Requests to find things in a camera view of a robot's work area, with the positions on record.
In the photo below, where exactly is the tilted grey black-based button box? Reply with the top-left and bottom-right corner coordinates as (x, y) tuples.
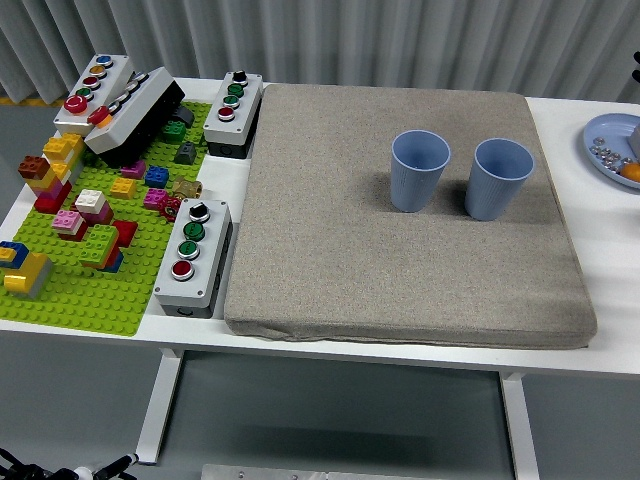
(83, 66), (187, 169)

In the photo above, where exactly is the black curved toy piece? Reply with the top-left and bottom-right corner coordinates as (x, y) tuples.
(169, 106), (196, 129)

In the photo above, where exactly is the grey-brown fabric mat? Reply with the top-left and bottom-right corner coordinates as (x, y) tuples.
(223, 82), (599, 350)

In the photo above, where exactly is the red toy brick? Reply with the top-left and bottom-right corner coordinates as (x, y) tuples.
(33, 182), (74, 215)
(113, 219), (140, 249)

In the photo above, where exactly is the blue toy brick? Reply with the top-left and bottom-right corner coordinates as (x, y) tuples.
(0, 240), (30, 269)
(144, 165), (171, 190)

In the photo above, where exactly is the brass valve with red handwheel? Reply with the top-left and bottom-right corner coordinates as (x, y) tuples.
(159, 176), (205, 220)

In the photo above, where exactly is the grey five-button control box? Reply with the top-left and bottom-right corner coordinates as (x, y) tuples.
(53, 53), (136, 137)

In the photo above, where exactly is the light pink toy brick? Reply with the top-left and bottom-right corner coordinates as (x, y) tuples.
(52, 209), (85, 234)

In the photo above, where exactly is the brown toy brick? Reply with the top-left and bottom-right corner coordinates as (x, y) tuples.
(18, 154), (51, 180)

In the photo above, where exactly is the green toy brick stack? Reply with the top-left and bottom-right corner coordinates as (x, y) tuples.
(78, 223), (121, 269)

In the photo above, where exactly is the green studded baseplate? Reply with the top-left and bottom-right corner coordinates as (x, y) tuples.
(0, 101), (214, 339)

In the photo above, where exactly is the dark pink toy brick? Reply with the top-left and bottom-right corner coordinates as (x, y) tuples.
(79, 202), (115, 226)

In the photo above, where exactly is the grey pleated curtain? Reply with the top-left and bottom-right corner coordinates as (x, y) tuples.
(0, 0), (640, 106)

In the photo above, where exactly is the white toy brick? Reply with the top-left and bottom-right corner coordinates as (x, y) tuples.
(74, 188), (109, 214)

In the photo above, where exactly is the white table leg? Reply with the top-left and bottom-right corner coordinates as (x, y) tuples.
(499, 372), (541, 480)
(133, 347), (184, 466)

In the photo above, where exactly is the blue plate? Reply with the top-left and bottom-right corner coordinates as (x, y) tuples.
(583, 113), (640, 190)

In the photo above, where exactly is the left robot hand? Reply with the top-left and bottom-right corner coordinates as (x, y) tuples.
(54, 452), (139, 480)

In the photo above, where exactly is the dark grey slope brick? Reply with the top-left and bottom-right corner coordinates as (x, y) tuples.
(173, 141), (199, 165)

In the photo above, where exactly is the blue ribbed plastic cup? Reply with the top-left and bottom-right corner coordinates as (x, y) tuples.
(464, 138), (536, 222)
(390, 129), (452, 214)

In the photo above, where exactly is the grey four-button control box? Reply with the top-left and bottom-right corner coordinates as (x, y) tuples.
(153, 198), (234, 319)
(203, 70), (265, 160)

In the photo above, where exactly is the yellow toy brick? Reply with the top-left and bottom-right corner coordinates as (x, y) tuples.
(2, 251), (50, 294)
(42, 132), (86, 162)
(27, 162), (71, 194)
(109, 177), (138, 200)

